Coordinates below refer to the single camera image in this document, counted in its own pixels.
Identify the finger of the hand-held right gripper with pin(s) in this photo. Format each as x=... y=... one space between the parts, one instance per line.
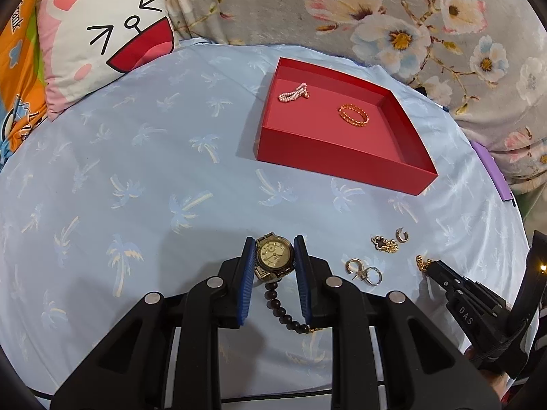
x=470 y=318
x=459 y=286

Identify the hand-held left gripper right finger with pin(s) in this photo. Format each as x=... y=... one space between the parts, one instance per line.
x=303 y=284

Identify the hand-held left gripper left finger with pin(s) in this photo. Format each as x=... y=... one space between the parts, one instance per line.
x=245 y=284

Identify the gold wristwatch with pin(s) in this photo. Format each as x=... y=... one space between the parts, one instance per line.
x=273 y=256

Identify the gold hoop earring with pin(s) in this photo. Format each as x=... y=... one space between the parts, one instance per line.
x=401 y=235
x=353 y=267

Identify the red cardboard box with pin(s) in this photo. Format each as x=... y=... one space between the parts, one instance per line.
x=342 y=153

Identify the person's right hand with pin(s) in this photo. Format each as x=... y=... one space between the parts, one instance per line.
x=500 y=386

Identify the purple card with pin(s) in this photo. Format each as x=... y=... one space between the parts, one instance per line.
x=495 y=171

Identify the blue palm print sheet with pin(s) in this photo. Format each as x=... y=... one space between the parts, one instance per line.
x=128 y=179

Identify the gold bangle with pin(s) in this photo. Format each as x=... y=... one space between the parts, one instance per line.
x=344 y=115

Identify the blue and white pen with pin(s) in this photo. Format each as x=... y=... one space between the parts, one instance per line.
x=442 y=107

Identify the grey floral blanket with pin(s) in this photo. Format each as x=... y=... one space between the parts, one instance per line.
x=299 y=4

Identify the pink cartoon face pillow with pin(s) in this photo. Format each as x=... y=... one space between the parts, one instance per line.
x=85 y=47

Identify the orange cartoon blanket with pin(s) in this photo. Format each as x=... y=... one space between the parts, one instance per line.
x=21 y=72

